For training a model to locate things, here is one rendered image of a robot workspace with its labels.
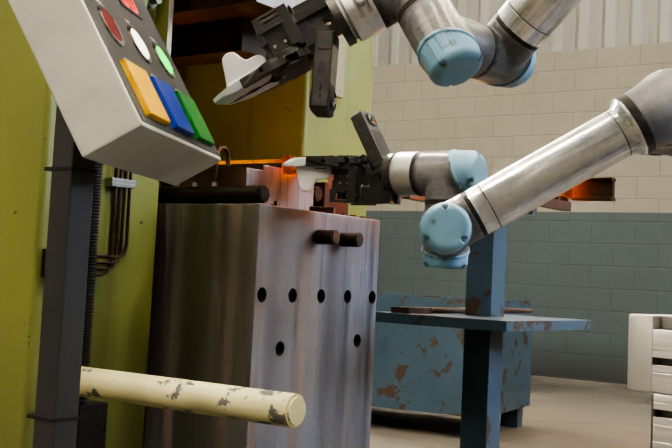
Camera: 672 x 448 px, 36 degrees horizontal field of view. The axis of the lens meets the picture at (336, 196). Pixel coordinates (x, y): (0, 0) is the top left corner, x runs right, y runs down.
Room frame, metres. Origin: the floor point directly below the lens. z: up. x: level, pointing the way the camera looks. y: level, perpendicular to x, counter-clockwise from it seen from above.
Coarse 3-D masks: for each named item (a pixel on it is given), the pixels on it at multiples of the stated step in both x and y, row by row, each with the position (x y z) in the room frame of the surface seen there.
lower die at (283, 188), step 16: (208, 176) 1.83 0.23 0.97; (224, 176) 1.81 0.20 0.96; (240, 176) 1.79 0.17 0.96; (256, 176) 1.81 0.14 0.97; (272, 176) 1.84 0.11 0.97; (288, 176) 1.88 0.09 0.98; (272, 192) 1.85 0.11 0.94; (288, 192) 1.88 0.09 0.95; (304, 192) 1.93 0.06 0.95; (304, 208) 1.93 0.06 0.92
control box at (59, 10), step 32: (32, 0) 1.19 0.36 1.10; (64, 0) 1.18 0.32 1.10; (96, 0) 1.24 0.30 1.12; (128, 0) 1.41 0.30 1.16; (32, 32) 1.19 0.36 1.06; (64, 32) 1.18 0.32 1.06; (96, 32) 1.17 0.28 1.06; (128, 32) 1.32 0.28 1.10; (64, 64) 1.18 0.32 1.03; (96, 64) 1.17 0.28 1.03; (160, 64) 1.41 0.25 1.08; (64, 96) 1.18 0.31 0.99; (96, 96) 1.17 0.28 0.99; (128, 96) 1.17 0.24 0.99; (96, 128) 1.17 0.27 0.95; (128, 128) 1.17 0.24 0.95; (160, 128) 1.23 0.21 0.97; (96, 160) 1.21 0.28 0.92; (128, 160) 1.27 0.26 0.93; (160, 160) 1.34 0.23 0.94; (192, 160) 1.42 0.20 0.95
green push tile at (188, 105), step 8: (176, 96) 1.40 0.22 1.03; (184, 96) 1.42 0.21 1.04; (184, 104) 1.40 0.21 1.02; (192, 104) 1.45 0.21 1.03; (184, 112) 1.40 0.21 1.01; (192, 112) 1.42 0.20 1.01; (192, 120) 1.40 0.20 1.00; (200, 120) 1.45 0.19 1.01; (192, 128) 1.40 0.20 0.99; (200, 128) 1.42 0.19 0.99; (200, 136) 1.40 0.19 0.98; (208, 136) 1.44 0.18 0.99; (208, 144) 1.45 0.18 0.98
